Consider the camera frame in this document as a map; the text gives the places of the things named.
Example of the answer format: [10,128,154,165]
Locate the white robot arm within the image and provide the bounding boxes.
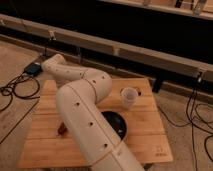
[42,54,145,171]

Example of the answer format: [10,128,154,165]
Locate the white plastic cup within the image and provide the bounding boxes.
[121,87,138,109]

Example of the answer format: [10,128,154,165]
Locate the black bowl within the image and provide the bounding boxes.
[102,111,127,139]

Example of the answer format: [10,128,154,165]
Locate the red brown sausage toy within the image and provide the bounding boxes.
[57,123,67,135]

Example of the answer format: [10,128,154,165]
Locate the black power adapter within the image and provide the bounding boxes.
[24,63,42,76]

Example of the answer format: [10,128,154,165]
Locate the long metal rail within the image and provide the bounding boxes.
[0,14,213,82]

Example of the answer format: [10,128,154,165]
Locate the black floor cables right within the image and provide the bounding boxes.
[156,76,213,171]

